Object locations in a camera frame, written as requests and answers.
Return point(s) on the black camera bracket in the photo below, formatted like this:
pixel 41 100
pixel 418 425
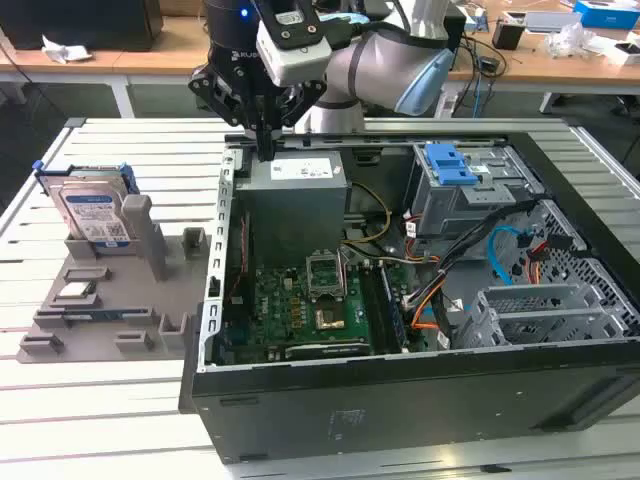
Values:
pixel 270 15

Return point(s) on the blue plastic latch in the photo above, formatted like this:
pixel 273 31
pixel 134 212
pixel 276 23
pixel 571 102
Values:
pixel 450 167

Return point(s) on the grey flat tray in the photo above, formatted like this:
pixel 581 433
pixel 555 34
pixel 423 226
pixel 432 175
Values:
pixel 552 21

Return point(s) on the perforated metal disk bay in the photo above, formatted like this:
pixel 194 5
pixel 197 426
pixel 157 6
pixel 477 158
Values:
pixel 575 280

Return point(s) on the silver CPU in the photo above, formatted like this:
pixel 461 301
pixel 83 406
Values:
pixel 75 290

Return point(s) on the black graphics card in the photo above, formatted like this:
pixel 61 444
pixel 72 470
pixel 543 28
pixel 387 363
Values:
pixel 325 350

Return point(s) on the blue cardboard box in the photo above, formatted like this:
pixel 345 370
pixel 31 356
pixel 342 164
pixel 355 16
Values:
pixel 607 12

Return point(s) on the large black box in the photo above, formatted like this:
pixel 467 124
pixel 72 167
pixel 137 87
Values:
pixel 80 22

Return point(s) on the green motherboard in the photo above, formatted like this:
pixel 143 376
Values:
pixel 285 305

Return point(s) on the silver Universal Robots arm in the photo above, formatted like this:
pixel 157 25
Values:
pixel 380 55

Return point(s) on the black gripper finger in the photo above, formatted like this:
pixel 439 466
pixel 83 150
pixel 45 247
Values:
pixel 305 100
pixel 212 92

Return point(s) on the black RAM slot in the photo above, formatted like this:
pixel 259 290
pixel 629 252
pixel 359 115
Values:
pixel 372 310

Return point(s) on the grey parts rack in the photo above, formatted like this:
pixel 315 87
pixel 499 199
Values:
pixel 125 280

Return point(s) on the white box with phone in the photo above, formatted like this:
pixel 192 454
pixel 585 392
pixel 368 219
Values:
pixel 627 52

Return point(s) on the black PC case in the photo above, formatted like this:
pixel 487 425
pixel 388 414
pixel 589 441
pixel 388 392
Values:
pixel 400 415

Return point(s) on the hard disk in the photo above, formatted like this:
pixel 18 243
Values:
pixel 95 215

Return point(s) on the blue RAM stick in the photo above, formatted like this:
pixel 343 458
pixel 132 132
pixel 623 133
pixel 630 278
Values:
pixel 100 315
pixel 392 310

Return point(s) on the crumpled white paper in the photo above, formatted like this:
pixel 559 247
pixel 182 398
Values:
pixel 65 50

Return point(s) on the grey metal drive cage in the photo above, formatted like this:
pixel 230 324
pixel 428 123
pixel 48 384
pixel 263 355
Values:
pixel 450 205

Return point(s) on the locking lever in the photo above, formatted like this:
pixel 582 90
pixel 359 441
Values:
pixel 342 270

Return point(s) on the clear plastic bag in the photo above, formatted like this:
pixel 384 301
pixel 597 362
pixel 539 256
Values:
pixel 575 40

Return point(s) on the grey power supply unit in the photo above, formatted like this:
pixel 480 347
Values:
pixel 290 210

